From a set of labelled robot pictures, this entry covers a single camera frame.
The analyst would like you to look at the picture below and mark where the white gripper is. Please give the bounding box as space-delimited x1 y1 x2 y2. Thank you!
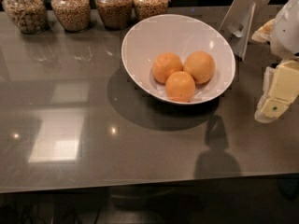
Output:
251 0 299 123

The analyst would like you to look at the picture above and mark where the leftmost glass grain jar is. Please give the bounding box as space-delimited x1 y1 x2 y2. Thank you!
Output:
2 0 48 35

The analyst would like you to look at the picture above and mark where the orange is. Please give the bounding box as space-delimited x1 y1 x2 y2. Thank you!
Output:
152 52 183 84
183 51 216 84
165 71 195 103

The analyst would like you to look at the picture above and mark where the glass grain jar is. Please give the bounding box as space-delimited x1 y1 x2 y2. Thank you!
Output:
133 0 170 21
95 0 133 30
50 0 91 33
2 0 48 35

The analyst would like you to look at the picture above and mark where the white slanted bowl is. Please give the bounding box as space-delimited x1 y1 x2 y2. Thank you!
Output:
121 14 235 105

